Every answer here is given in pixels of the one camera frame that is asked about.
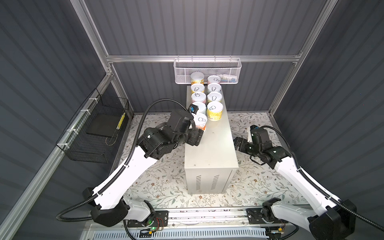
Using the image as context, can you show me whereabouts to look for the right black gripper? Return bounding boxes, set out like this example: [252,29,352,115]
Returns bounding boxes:
[231,136,260,158]

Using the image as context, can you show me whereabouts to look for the pink label can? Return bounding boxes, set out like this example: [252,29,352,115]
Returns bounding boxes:
[191,92,207,104]
[207,75,221,85]

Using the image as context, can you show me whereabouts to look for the yellow label can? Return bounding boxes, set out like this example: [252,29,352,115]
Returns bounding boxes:
[191,83,205,94]

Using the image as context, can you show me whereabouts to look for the green orange label can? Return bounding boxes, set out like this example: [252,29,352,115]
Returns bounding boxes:
[190,72,205,85]

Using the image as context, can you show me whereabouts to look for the teal label can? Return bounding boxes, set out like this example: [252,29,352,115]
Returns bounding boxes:
[192,102,207,115]

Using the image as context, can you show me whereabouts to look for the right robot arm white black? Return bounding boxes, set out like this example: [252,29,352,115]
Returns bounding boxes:
[234,125,384,240]

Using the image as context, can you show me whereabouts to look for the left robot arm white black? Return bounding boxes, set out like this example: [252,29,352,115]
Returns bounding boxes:
[56,98,204,227]

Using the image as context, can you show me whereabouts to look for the white metal cabinet counter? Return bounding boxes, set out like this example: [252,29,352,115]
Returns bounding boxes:
[185,99,239,195]

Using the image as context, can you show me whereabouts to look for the floral patterned mat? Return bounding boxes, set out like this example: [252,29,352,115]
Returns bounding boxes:
[120,113,308,209]

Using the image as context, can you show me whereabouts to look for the tubes in white basket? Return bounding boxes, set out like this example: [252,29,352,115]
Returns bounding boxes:
[219,74,238,84]

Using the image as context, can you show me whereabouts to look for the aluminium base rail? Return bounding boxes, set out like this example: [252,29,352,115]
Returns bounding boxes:
[80,205,325,240]

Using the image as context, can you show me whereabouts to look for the white wire mesh basket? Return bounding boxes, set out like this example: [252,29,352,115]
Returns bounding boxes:
[173,57,242,85]

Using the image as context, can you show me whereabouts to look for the black wire wall basket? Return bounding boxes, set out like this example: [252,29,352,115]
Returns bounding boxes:
[57,91,131,164]

